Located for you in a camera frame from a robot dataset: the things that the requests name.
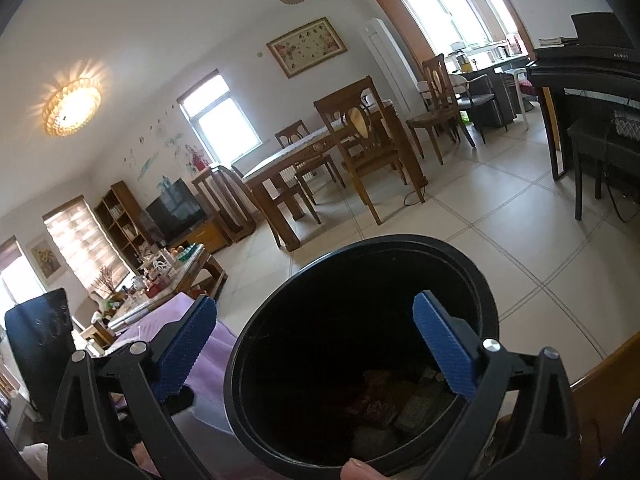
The wooden coffee table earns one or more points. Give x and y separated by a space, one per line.
195 271

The wooden bookshelf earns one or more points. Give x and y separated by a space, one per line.
119 214

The framed floral picture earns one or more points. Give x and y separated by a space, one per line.
307 46

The wooden dining chair front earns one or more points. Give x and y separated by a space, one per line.
354 117

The black trash bin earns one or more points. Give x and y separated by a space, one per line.
331 366

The purple tablecloth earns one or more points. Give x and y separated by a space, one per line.
206 379

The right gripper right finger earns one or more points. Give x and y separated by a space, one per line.
519 421

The black upright piano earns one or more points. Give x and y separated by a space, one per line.
588 88

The black television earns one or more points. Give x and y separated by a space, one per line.
175 212

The round glowing ceiling light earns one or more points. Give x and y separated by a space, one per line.
71 107

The white standing air conditioner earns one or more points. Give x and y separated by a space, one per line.
394 66

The wooden dining table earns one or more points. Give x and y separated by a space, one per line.
306 163

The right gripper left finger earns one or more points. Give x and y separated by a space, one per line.
88 441

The person right hand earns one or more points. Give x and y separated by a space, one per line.
357 470

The tall wooden plant stand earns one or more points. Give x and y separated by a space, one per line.
227 202

